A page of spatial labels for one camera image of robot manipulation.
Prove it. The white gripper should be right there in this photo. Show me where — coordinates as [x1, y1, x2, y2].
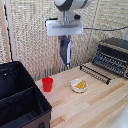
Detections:
[45, 18, 84, 48]

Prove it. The black wire oven rack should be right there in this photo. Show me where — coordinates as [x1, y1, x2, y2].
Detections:
[79, 64, 112, 85]

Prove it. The black toaster oven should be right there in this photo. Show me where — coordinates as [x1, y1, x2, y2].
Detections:
[92, 37, 128, 80]

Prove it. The black fabric storage box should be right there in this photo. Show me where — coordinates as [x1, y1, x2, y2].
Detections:
[0, 60, 53, 128]

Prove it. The white bowl with yellow food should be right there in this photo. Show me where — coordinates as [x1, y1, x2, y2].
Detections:
[70, 78, 89, 94]

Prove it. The red plastic cup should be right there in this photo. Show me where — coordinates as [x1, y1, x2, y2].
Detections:
[41, 77, 54, 93]

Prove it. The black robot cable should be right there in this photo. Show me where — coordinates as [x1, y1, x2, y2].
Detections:
[82, 25, 128, 32]

